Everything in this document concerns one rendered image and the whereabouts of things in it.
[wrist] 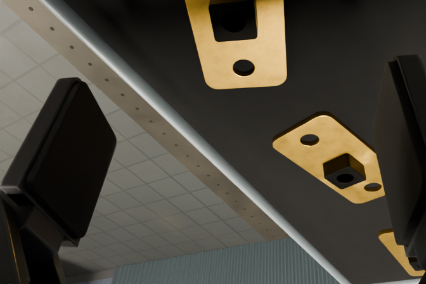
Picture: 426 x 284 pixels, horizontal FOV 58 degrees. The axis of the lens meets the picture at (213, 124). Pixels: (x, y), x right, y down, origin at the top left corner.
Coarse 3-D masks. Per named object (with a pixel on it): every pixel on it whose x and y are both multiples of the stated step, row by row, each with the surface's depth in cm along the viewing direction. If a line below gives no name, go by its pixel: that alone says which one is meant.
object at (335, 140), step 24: (312, 120) 19; (336, 120) 19; (288, 144) 21; (312, 144) 21; (336, 144) 21; (360, 144) 20; (312, 168) 22; (336, 168) 21; (360, 168) 21; (360, 192) 24; (384, 192) 23
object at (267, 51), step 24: (192, 0) 15; (216, 0) 14; (240, 0) 14; (264, 0) 15; (192, 24) 16; (216, 24) 15; (240, 24) 15; (264, 24) 16; (216, 48) 17; (240, 48) 17; (264, 48) 16; (216, 72) 18; (240, 72) 18; (264, 72) 17
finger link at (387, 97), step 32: (416, 64) 9; (384, 96) 10; (416, 96) 8; (384, 128) 10; (416, 128) 8; (384, 160) 10; (416, 160) 8; (416, 192) 8; (416, 224) 8; (416, 256) 9
